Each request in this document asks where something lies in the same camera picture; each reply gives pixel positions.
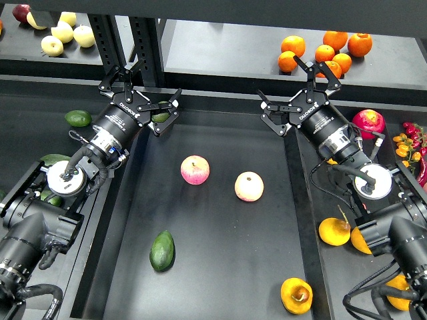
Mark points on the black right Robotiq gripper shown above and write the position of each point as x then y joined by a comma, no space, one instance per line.
317,116

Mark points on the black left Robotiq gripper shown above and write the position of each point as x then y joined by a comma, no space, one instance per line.
119,123

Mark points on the green avocado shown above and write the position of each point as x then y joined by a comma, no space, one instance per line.
162,251
162,115

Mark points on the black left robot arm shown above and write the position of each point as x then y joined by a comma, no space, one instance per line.
42,212

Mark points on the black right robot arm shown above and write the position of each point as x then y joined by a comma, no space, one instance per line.
390,205

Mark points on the green avocado at tray corner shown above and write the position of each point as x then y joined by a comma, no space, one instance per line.
162,115

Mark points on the green avocado upper left tray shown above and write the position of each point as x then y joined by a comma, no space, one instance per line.
78,118

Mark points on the green avocado tray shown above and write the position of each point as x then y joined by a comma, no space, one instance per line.
51,198
78,118
53,158

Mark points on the pale yellow pear front left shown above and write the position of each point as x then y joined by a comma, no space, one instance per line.
52,46

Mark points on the pale yellow pear centre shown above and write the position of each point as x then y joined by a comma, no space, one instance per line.
63,31

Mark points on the pale yellow pear back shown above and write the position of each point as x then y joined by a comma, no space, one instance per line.
68,17

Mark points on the green avocado lower left tray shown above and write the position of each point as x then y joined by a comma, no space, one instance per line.
51,198

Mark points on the yellow pear with long stem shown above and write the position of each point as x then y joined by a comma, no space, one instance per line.
335,231

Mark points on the yellow pear middle right tray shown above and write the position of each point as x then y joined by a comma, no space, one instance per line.
359,242

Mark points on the orange lower left of group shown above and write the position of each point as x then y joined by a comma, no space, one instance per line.
286,61

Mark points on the orange of group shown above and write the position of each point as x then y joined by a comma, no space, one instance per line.
295,44
286,61
334,67

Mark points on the orange front of group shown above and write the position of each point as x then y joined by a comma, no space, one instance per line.
334,67

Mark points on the small orange centre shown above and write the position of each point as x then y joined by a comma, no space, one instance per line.
324,53

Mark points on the orange lower right small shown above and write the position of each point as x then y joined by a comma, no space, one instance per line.
344,61

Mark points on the orange top left of group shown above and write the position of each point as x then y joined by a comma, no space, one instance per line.
295,44

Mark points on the large red apple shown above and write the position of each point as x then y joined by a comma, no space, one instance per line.
369,120

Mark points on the orange top centre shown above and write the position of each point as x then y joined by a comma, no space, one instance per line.
335,39

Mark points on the orange top right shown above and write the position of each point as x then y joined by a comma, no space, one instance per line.
360,44

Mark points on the pink red apple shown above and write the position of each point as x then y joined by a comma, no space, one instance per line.
195,169

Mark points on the pale pink apple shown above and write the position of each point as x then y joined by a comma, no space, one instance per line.
249,186

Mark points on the cherry tomato bunch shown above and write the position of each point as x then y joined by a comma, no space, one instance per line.
411,146

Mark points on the black centre tray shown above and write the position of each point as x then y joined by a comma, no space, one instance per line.
231,256

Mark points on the red chili pepper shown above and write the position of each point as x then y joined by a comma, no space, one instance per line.
421,177

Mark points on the dark red apple on shelf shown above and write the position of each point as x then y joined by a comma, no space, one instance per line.
20,12

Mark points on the black perforated shelf post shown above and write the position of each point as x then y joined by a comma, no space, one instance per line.
147,47

